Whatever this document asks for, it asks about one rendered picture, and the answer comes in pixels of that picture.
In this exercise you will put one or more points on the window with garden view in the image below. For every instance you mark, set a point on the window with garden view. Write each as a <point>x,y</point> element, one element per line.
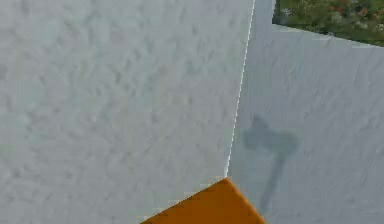
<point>333,16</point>

